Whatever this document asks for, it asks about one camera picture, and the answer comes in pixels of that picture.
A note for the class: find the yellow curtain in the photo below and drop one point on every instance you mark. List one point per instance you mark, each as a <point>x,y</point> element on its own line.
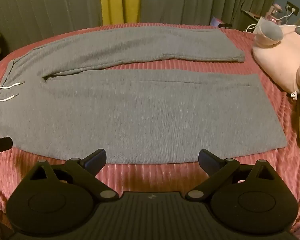
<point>116,1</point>

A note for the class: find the pink plush toy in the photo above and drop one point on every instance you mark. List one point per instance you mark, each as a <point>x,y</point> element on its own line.
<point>280,55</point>

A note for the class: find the red ribbed blanket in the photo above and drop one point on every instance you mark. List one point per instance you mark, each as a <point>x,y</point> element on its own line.
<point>145,177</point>

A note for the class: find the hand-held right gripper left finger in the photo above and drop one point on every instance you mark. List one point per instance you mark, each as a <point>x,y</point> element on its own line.
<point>96,159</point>

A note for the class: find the grey sweat pants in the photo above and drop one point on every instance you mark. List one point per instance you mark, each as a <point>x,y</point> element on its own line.
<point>140,112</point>

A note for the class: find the wall socket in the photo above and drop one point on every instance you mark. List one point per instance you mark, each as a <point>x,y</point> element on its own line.
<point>293,8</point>

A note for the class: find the pink table ornament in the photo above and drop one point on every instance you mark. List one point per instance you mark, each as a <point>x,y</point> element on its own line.
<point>275,11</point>

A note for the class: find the dark nightstand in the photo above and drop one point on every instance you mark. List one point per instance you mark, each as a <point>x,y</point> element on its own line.
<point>250,20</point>

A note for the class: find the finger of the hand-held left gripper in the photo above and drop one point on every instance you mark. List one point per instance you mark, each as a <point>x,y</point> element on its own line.
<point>2,144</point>

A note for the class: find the grey curtain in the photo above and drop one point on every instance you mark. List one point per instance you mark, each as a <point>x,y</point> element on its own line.
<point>195,0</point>
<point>45,5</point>

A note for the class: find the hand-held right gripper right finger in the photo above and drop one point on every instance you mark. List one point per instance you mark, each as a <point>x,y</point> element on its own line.
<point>209,160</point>

